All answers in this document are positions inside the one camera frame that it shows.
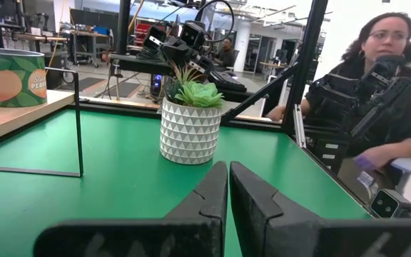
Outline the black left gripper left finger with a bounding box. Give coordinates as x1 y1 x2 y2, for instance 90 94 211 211
33 160 230 257

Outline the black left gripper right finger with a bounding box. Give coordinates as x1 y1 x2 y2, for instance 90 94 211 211
229 160 411 257

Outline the green labelled tin can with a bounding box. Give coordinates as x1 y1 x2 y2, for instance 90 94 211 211
0 47 49 109

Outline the red tool cabinet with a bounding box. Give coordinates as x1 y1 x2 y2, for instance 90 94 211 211
133 23 158 46

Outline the grey equipment desk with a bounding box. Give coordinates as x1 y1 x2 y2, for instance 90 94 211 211
108 53 178 78

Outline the person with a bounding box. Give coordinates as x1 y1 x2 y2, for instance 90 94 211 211
215 37 240 71
266 12 411 190

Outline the succulent in white patterned pot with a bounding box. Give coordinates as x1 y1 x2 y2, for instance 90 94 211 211
159 60 226 166

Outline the grey work table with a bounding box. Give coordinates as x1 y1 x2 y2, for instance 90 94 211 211
70 30 113 69

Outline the green table mat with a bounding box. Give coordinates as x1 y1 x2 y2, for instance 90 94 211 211
0 106 373 257

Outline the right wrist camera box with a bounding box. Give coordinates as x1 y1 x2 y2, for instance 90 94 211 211
180 21 207 49

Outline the black desk post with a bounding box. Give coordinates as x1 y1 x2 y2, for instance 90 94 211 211
118 0 132 56

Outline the table-level camera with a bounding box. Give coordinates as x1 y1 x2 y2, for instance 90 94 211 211
369 188 411 219

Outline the wooden shelf with black frame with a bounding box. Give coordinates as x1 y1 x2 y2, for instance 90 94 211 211
0 66 85 178

